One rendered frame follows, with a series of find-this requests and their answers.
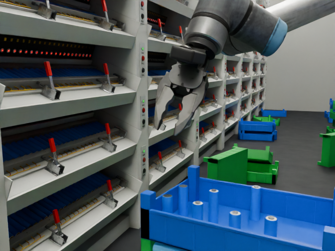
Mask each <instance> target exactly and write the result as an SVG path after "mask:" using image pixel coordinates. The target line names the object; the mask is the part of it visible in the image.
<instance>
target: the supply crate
mask: <svg viewBox="0 0 335 251"><path fill-rule="evenodd" d="M199 172H200V166H196V165H191V166H189V167H188V178H187V179H186V180H184V181H183V182H181V183H180V184H178V185H176V186H174V187H173V188H171V189H169V190H168V191H166V192H165V193H163V194H161V195H160V196H158V197H156V192H155V191H150V190H146V191H144V192H142V193H141V238H143V239H146V240H150V241H154V242H157V243H161V244H164V245H168V246H171V247H175V248H178V249H182V250H186V251H335V188H334V199H330V198H324V197H318V196H312V195H306V194H300V193H294V192H288V191H282V190H275V189H269V188H263V187H261V208H260V220H258V221H253V220H251V219H250V205H251V185H245V184H239V183H233V182H227V181H221V180H215V179H208V178H202V177H199ZM181 184H185V185H187V186H188V217H185V216H181V215H178V186H179V185H181ZM210 189H217V190H218V191H219V207H218V224H216V223H211V222H209V221H208V199H209V190H210ZM164 194H171V195H172V196H173V198H172V213H168V212H163V211H162V195H164ZM194 201H201V202H203V220H198V219H194V218H192V203H193V202H194ZM230 211H239V212H240V213H241V229H238V228H233V227H229V212H230ZM266 216H274V217H276V218H277V219H278V225H277V237H273V236H268V235H265V234H264V224H265V217H266Z"/></svg>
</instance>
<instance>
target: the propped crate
mask: <svg viewBox="0 0 335 251"><path fill-rule="evenodd" d="M234 146H235V147H238V144H236V143H235V144H234ZM247 162H253V163H263V164H272V162H273V152H270V147H269V146H266V150H257V149H248V159H247Z"/></svg>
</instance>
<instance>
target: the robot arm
mask: <svg viewBox="0 0 335 251"><path fill-rule="evenodd" d="M334 12H335V0H286V1H283V2H281V3H278V4H276V5H273V6H271V7H269V8H266V9H264V8H262V7H261V6H259V5H258V4H256V3H255V2H253V1H252V0H199V1H198V3H197V6H196V8H195V11H194V13H193V15H192V18H191V20H190V23H189V25H188V27H186V28H185V31H186V33H185V35H184V38H183V39H184V41H185V45H181V46H175V45H173V46H172V48H171V52H170V58H172V59H175V60H176V61H177V63H176V64H175V65H172V66H171V67H172V69H171V70H170V72H168V71H166V74H165V76H164V77H163V78H162V79H161V81H160V83H159V85H158V88H157V95H156V105H155V127H156V130H159V128H160V126H161V125H162V123H163V118H164V117H165V116H166V114H167V112H168V106H169V104H170V103H172V102H173V101H174V99H175V98H177V99H180V100H182V105H183V107H182V111H181V112H180V113H179V119H178V121H177V123H176V124H175V127H174V134H173V135H174V136H177V135H178V134H179V133H181V132H182V131H183V130H184V129H185V127H186V126H189V125H190V123H191V119H192V118H193V116H194V113H195V111H196V109H197V108H198V107H199V106H200V105H202V102H203V100H204V98H205V94H206V92H207V89H208V86H209V83H208V76H207V72H206V71H207V68H208V66H209V63H210V61H211V60H212V59H214V58H215V56H216V55H218V54H220V53H222V54H223V55H227V56H235V55H237V54H241V53H246V52H252V51H257V52H259V53H260V55H264V56H266V57H268V56H271V55H272V54H274V53H275V52H276V51H277V50H278V48H279V47H280V46H281V44H282V43H283V41H284V39H285V37H286V34H287V32H290V31H292V30H294V29H297V28H299V27H301V26H304V25H306V24H308V23H311V22H313V21H316V20H318V19H320V18H323V17H325V16H327V15H330V14H332V13H334Z"/></svg>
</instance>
